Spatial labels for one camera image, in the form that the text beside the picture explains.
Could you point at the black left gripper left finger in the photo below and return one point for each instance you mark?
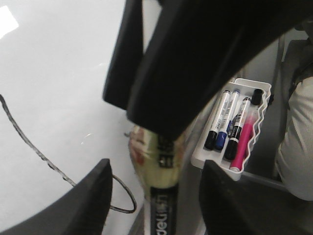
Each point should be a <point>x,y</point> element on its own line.
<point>81,211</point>

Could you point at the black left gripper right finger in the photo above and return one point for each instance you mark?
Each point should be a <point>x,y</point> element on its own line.
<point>247,207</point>

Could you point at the red magnet taped to marker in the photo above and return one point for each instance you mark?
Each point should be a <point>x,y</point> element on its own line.
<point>142,147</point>

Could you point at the black and white whiteboard marker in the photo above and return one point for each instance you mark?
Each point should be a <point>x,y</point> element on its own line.
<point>160,185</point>

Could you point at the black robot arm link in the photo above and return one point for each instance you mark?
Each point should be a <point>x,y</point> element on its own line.
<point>196,47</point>

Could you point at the white glossy whiteboard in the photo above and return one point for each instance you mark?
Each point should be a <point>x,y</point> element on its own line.
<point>54,57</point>

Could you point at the person in beige trousers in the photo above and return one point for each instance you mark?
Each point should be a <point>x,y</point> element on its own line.
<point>294,157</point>

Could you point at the black marker with label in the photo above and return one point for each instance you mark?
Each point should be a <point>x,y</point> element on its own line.
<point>233,141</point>

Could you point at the white plastic marker holder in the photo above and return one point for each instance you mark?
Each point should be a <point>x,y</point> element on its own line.
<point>246,88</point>

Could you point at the blue capped marker in holder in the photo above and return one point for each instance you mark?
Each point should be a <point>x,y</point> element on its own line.
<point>223,133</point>

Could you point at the pink marker in holder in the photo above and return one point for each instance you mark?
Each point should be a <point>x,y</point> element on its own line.
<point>245,137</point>

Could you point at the black capped marker in holder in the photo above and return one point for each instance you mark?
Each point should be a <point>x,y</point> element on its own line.
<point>212,135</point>

